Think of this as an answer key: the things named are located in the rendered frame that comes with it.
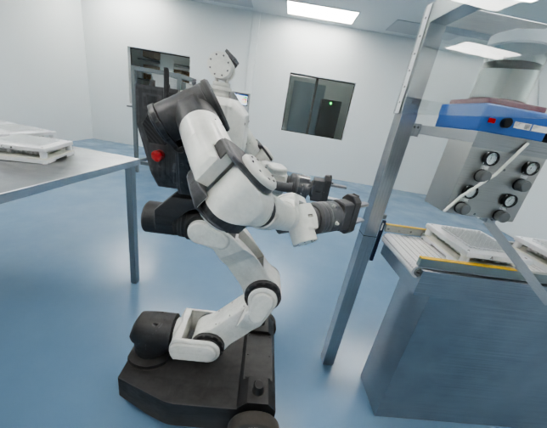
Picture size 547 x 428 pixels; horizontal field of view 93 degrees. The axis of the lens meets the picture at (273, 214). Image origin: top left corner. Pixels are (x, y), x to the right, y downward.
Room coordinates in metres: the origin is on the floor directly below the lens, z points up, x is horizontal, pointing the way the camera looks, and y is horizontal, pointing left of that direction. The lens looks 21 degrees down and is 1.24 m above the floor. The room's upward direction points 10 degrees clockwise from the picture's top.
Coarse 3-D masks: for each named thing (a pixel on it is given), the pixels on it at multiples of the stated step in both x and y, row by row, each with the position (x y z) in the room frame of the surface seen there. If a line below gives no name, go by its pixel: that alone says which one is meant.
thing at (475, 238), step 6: (450, 228) 1.00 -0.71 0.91; (462, 234) 0.95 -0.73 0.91; (468, 234) 0.96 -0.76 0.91; (474, 234) 0.98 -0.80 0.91; (480, 234) 0.99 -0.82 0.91; (468, 240) 0.90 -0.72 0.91; (474, 240) 0.91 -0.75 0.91; (480, 240) 0.91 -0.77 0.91; (486, 240) 0.94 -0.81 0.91; (492, 240) 0.94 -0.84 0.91; (492, 246) 0.87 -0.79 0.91; (498, 246) 0.88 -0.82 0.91
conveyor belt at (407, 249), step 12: (384, 240) 1.02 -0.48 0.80; (396, 240) 0.97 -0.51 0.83; (408, 240) 1.00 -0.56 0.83; (420, 240) 1.02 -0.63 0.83; (396, 252) 0.91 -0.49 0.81; (408, 252) 0.88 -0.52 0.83; (420, 252) 0.90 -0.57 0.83; (432, 252) 0.92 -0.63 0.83; (408, 264) 0.82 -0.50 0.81; (492, 276) 0.81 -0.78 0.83
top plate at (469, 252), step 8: (432, 224) 1.04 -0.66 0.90; (432, 232) 1.00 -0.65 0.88; (440, 232) 0.96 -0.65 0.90; (448, 240) 0.90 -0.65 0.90; (456, 240) 0.90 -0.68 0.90; (456, 248) 0.86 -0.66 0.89; (464, 248) 0.84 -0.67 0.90; (472, 248) 0.85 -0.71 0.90; (472, 256) 0.81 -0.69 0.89; (480, 256) 0.81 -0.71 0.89; (488, 256) 0.81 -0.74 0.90; (496, 256) 0.82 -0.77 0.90; (504, 256) 0.82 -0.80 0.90; (528, 264) 0.83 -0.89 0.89
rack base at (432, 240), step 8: (432, 240) 0.98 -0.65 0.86; (440, 240) 0.99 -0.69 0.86; (440, 248) 0.93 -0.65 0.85; (448, 248) 0.92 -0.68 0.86; (448, 256) 0.87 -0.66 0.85; (456, 256) 0.86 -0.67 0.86; (488, 264) 0.84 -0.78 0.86; (496, 264) 0.85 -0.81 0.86; (504, 264) 0.86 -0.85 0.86; (512, 264) 0.87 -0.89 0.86
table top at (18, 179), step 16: (0, 160) 1.05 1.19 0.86; (64, 160) 1.20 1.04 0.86; (80, 160) 1.25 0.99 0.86; (96, 160) 1.30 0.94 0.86; (112, 160) 1.35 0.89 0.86; (128, 160) 1.40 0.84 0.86; (0, 176) 0.89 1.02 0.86; (16, 176) 0.92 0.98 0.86; (32, 176) 0.94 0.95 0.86; (48, 176) 0.97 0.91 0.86; (64, 176) 1.00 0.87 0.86; (80, 176) 1.06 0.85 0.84; (96, 176) 1.15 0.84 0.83; (0, 192) 0.76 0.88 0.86; (16, 192) 0.80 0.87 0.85; (32, 192) 0.85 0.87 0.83
